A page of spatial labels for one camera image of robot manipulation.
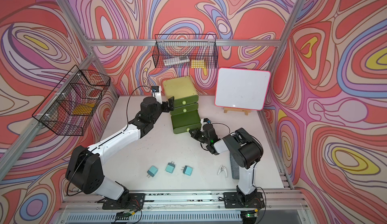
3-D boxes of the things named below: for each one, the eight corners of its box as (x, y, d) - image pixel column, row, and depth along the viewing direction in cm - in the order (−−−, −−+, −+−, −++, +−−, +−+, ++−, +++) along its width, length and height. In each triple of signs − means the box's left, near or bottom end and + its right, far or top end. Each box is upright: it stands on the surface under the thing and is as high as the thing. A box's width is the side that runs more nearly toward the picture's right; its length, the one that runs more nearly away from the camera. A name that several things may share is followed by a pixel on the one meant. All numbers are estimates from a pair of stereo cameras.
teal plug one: (145, 175, 83) (144, 174, 82) (152, 165, 87) (151, 164, 85) (152, 180, 82) (151, 179, 80) (159, 169, 85) (158, 168, 84)
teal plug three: (182, 173, 84) (182, 171, 82) (185, 166, 87) (185, 164, 85) (190, 176, 83) (190, 175, 81) (193, 169, 86) (193, 167, 84)
